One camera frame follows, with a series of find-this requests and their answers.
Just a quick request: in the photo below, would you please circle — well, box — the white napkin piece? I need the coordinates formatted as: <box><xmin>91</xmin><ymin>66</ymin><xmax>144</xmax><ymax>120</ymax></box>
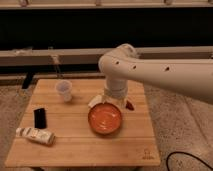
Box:
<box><xmin>88</xmin><ymin>95</ymin><xmax>103</xmax><ymax>108</ymax></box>

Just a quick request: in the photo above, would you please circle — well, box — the clear plastic cup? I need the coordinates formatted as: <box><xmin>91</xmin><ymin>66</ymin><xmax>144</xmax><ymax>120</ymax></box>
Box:
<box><xmin>55</xmin><ymin>80</ymin><xmax>72</xmax><ymax>102</ymax></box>

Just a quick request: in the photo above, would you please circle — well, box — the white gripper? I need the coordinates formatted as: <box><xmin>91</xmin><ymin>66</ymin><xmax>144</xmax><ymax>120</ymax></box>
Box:
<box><xmin>104</xmin><ymin>88</ymin><xmax>134</xmax><ymax>111</ymax></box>

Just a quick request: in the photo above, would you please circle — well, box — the orange bowl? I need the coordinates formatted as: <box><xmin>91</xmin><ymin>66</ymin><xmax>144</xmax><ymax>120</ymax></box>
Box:
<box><xmin>88</xmin><ymin>103</ymin><xmax>122</xmax><ymax>135</ymax></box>

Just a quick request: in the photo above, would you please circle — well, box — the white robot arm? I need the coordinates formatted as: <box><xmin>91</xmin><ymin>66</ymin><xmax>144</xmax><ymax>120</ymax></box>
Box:
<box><xmin>98</xmin><ymin>44</ymin><xmax>213</xmax><ymax>105</ymax></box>

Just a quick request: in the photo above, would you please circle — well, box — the black floor cable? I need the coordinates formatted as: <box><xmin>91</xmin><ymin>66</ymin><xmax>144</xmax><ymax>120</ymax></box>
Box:
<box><xmin>165</xmin><ymin>151</ymin><xmax>213</xmax><ymax>171</ymax></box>

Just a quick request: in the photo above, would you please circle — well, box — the black rectangular box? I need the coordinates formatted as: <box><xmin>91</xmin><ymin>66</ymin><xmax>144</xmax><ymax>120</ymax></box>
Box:
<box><xmin>34</xmin><ymin>108</ymin><xmax>47</xmax><ymax>129</ymax></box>

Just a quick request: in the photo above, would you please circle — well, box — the white lying bottle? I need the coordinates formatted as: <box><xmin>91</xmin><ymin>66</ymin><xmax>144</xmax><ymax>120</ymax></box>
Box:
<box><xmin>16</xmin><ymin>127</ymin><xmax>55</xmax><ymax>145</ymax></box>

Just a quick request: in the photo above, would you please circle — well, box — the wooden table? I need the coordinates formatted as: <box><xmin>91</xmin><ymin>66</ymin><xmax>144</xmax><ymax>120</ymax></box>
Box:
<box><xmin>5</xmin><ymin>79</ymin><xmax>160</xmax><ymax>167</ymax></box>

